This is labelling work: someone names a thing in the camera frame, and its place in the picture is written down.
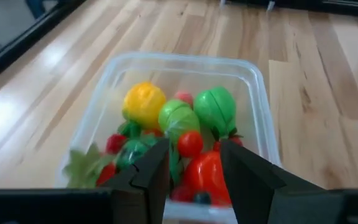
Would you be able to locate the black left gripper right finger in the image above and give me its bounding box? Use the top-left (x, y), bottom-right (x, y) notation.
top-left (221, 139), bottom-right (358, 224)

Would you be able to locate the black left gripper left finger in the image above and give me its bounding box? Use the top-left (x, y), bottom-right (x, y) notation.
top-left (0, 138), bottom-right (171, 224)

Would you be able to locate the small red raspberry toy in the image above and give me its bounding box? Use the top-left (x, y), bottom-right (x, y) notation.
top-left (170, 185), bottom-right (195, 203)

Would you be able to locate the striped watermelon toy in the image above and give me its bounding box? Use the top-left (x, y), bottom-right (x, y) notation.
top-left (116, 136), bottom-right (160, 170)

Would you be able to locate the strawberry toy with pale leaves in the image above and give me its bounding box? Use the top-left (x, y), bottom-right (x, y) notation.
top-left (62, 142), bottom-right (119, 189)

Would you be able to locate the small blueberry toy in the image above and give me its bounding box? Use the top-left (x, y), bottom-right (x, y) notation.
top-left (193, 192), bottom-right (213, 205)

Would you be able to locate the small red strawberry toy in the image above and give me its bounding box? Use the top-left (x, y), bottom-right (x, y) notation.
top-left (105, 133), bottom-right (127, 156)

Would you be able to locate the red cherry tomato toy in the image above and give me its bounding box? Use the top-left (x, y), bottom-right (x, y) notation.
top-left (177, 130), bottom-right (204, 158)

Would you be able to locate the light green round toy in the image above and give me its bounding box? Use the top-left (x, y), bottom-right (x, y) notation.
top-left (157, 99), bottom-right (201, 146)

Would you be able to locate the yellow bell pepper toy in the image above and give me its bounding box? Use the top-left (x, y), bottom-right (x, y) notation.
top-left (122, 81), bottom-right (167, 131)

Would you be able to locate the green bell pepper toy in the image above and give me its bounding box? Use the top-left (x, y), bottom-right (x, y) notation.
top-left (193, 86), bottom-right (237, 141)

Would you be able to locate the pink lychee toy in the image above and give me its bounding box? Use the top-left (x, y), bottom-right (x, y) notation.
top-left (174, 90), bottom-right (195, 106)

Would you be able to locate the clear plastic tupperware container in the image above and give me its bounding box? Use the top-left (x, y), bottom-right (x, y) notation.
top-left (54, 51), bottom-right (282, 224)

